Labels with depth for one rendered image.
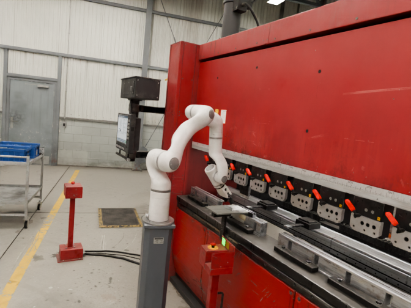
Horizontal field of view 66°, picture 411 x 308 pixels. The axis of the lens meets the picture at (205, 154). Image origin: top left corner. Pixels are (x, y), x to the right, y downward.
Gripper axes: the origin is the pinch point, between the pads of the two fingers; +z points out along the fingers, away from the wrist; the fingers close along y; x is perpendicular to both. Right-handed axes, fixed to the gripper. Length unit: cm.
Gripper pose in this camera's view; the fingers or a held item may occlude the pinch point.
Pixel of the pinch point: (228, 200)
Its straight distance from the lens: 230.3
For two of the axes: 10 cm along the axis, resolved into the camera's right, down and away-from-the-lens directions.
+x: -6.8, 6.2, -3.9
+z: 4.3, 7.7, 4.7
